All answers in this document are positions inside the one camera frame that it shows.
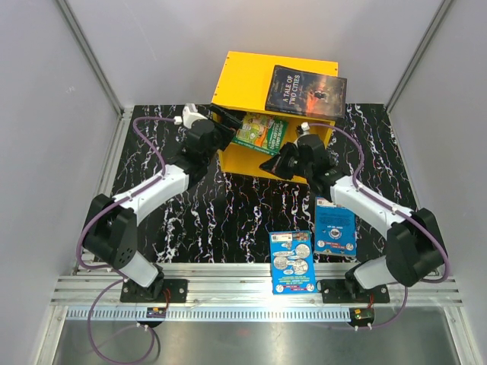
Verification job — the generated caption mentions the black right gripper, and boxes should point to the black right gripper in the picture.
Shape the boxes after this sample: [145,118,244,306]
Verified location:
[259,142,312,181]

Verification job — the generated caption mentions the green 104-Storey Treehouse book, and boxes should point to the green 104-Storey Treehouse book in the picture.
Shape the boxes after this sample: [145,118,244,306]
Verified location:
[232,113,288,156]

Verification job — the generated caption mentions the dark Tale of Two Cities book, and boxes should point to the dark Tale of Two Cities book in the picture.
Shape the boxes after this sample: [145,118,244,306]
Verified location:
[265,65,347,121]

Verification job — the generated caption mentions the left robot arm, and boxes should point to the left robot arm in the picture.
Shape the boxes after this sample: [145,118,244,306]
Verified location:
[76,103,243,302]

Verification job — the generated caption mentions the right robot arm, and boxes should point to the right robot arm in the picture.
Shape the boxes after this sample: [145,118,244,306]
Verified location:
[259,134,450,302]

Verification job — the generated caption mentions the yellow wooden shelf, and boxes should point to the yellow wooden shelf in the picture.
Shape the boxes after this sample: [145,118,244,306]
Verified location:
[212,51,339,179]

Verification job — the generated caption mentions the blue 130-Storey Treehouse book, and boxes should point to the blue 130-Storey Treehouse book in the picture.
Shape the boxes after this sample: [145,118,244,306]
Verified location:
[314,197,357,257]

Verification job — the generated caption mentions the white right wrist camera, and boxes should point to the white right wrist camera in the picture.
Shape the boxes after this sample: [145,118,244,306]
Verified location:
[296,122,310,138]

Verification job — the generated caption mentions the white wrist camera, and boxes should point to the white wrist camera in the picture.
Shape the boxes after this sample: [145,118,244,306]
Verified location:
[174,103,205,129]
[296,122,310,138]

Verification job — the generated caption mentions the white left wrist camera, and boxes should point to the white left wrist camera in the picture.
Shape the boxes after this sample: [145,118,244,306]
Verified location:
[174,103,205,129]

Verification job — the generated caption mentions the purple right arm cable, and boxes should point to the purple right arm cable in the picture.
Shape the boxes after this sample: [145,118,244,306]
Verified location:
[304,122,452,330]

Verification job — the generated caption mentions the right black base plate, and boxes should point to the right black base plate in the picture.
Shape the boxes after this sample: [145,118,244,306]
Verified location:
[317,279,390,304]

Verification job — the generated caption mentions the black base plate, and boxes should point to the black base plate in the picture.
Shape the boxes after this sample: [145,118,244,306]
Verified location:
[119,278,189,303]
[317,279,390,304]

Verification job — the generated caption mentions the aluminium front rail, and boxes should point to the aluminium front rail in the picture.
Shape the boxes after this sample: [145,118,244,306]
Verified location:
[50,263,463,308]

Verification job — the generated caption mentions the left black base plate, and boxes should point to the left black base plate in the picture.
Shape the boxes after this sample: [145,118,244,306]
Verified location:
[119,278,189,303]

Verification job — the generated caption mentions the perforated cable duct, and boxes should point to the perforated cable duct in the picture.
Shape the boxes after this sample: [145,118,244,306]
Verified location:
[67,306,371,322]

